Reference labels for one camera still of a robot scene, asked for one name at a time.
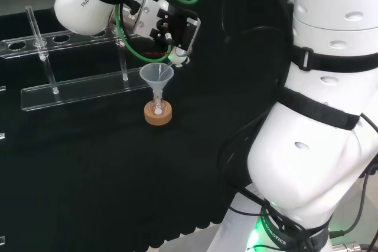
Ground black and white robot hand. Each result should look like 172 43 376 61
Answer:
137 0 203 68

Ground clear plastic funnel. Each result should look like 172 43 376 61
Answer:
139 62 175 97

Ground small round-bottom glass flask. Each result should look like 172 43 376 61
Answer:
149 92 166 116

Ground clear acrylic funnel stand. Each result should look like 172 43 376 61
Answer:
0 5 156 113

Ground black bench cloth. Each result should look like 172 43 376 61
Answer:
0 0 296 252

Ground cork ring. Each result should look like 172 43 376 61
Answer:
144 100 174 127

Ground black cable with plug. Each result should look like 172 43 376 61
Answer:
328 172 373 238

